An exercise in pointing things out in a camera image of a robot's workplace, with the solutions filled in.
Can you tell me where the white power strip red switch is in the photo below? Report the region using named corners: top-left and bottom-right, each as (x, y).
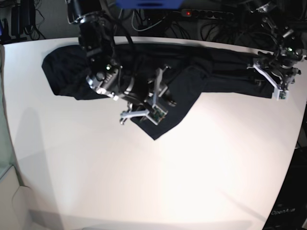
top-left (180, 9), bottom-right (235, 20)

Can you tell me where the black OpenArm computer case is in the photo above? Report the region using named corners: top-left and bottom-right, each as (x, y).
top-left (263, 147), bottom-right (307, 230)

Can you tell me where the blue box on shelf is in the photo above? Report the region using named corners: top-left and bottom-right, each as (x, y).
top-left (116, 0), bottom-right (183, 9)

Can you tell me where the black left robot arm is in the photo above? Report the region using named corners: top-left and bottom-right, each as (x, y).
top-left (247, 0), bottom-right (307, 100)

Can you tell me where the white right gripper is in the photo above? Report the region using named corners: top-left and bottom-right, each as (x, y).
top-left (119, 65), bottom-right (177, 125)

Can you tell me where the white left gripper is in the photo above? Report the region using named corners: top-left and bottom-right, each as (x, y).
top-left (248, 58), bottom-right (301, 100)

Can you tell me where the dark navy long-sleeve shirt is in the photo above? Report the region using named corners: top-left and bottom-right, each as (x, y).
top-left (42, 44), bottom-right (273, 139)

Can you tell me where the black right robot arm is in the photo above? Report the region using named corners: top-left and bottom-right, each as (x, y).
top-left (66, 0), bottom-right (176, 126)

